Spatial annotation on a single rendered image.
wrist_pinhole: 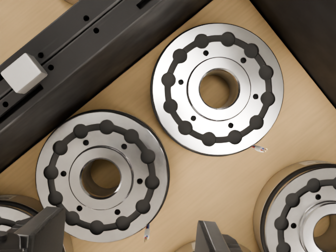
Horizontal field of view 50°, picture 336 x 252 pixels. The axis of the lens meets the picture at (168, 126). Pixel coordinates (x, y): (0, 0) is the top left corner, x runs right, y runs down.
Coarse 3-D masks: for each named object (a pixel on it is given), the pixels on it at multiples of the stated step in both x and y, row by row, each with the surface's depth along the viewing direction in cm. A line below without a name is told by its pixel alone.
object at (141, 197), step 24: (72, 120) 27; (96, 120) 27; (120, 120) 27; (48, 144) 27; (72, 144) 27; (96, 144) 27; (120, 144) 27; (144, 144) 27; (48, 168) 28; (144, 168) 27; (48, 192) 27; (144, 192) 27; (72, 216) 28; (96, 216) 27; (120, 216) 28; (144, 216) 27; (96, 240) 27
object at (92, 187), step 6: (90, 162) 29; (90, 168) 30; (84, 174) 28; (90, 174) 30; (84, 180) 28; (90, 180) 30; (90, 186) 29; (96, 186) 30; (96, 192) 28; (102, 192) 29; (108, 192) 29
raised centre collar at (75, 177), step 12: (84, 156) 27; (96, 156) 27; (108, 156) 27; (120, 156) 27; (72, 168) 27; (84, 168) 27; (120, 168) 27; (132, 168) 27; (72, 180) 27; (120, 180) 27; (132, 180) 27; (72, 192) 27; (84, 192) 27; (120, 192) 27; (84, 204) 27; (96, 204) 27; (108, 204) 27
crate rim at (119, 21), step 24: (144, 0) 22; (96, 24) 20; (120, 24) 20; (72, 48) 20; (96, 48) 20; (48, 72) 20; (72, 72) 20; (24, 96) 20; (48, 96) 21; (0, 120) 22
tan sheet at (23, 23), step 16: (0, 0) 30; (16, 0) 30; (32, 0) 30; (48, 0) 30; (64, 0) 30; (0, 16) 30; (16, 16) 30; (32, 16) 30; (48, 16) 30; (0, 32) 30; (16, 32) 30; (32, 32) 30; (0, 48) 30; (16, 48) 30
